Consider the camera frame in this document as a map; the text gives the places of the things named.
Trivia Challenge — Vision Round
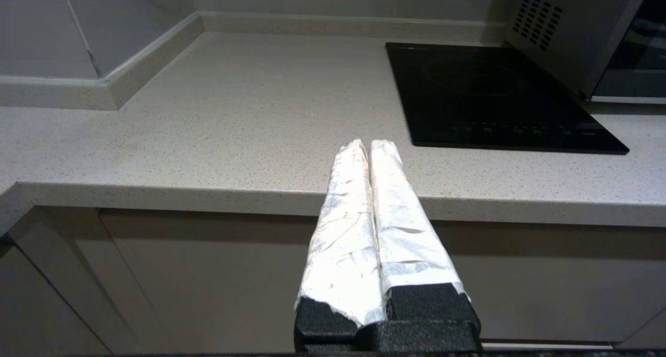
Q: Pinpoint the grey angled cabinet panel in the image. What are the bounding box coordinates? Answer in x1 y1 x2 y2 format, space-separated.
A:
0 206 172 357

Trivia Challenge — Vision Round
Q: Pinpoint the grey cabinet door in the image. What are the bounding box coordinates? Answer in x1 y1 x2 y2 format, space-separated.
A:
99 209 323 357
416 219 666 347

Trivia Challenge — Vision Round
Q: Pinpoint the silver Panasonic microwave oven body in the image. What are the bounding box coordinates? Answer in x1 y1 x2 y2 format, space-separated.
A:
505 0 654 98

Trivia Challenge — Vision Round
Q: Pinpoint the microwave door with dark glass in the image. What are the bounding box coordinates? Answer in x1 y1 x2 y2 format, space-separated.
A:
591 0 666 105

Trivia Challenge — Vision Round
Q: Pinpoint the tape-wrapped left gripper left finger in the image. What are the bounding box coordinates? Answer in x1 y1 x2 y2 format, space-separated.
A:
294 138 388 348

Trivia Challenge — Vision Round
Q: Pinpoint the black induction cooktop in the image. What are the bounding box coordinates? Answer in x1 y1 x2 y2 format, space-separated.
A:
385 41 630 155

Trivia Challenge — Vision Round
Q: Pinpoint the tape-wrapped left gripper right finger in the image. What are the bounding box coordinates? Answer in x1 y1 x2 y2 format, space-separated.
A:
368 139 482 348

